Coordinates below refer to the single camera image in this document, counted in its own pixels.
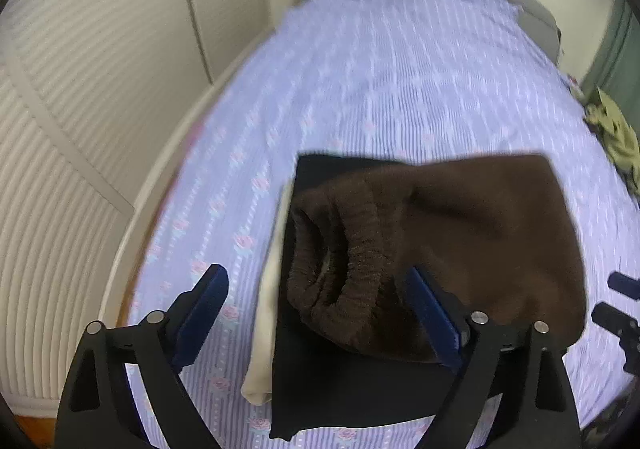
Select white louvred wardrobe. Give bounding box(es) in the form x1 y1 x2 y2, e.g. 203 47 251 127
0 0 269 416

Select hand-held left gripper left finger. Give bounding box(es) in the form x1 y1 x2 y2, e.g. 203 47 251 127
54 264 231 449

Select beige folded garment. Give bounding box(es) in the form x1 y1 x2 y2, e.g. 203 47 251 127
241 183 297 406

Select dark brown fleece pants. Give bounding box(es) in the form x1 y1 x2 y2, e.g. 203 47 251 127
287 154 587 364

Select black folded garment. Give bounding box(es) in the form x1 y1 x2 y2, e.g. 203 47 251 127
269 154 507 441

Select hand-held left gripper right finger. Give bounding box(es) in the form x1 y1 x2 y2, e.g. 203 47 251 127
404 266 584 449

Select purple striped bed sheet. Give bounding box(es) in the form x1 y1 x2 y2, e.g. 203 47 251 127
117 0 640 449

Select green curtain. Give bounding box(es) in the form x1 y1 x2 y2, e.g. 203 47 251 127
581 0 640 102

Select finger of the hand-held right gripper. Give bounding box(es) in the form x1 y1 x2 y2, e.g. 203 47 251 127
591 301 640 374
607 271 640 303

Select green fleece garment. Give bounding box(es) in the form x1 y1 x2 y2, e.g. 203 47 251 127
583 86 640 200

